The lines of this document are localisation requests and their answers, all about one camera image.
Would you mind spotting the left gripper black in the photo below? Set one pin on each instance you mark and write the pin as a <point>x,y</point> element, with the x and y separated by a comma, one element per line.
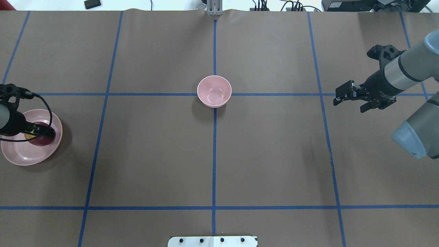
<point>16,124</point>

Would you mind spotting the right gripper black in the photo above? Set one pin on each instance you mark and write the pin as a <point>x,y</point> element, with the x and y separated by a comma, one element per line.
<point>376,84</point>

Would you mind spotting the red apple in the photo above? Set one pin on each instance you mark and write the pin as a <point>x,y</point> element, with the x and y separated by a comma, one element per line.
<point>39,133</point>

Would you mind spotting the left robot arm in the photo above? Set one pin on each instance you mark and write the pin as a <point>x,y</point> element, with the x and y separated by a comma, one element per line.
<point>6,113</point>

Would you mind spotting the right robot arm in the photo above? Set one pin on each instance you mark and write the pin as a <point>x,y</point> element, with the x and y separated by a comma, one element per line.
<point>394,118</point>

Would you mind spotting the pink plate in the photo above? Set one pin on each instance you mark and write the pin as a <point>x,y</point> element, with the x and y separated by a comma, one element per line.
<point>23,152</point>

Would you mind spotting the pink bowl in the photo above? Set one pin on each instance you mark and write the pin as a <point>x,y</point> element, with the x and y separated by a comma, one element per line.
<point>214,91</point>

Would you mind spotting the brown paper table cover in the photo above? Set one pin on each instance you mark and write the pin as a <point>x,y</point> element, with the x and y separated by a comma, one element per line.
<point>142,159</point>

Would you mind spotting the small black square device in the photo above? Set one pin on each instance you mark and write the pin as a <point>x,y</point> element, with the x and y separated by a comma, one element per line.
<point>89,4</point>

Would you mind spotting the right arm camera mount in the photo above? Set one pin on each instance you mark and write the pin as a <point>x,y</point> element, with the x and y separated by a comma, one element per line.
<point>384,54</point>

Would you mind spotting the aluminium frame post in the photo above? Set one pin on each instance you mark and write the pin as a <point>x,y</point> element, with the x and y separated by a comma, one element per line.
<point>214,7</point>

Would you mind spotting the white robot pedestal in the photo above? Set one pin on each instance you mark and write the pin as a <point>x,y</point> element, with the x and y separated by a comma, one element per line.
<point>213,241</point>

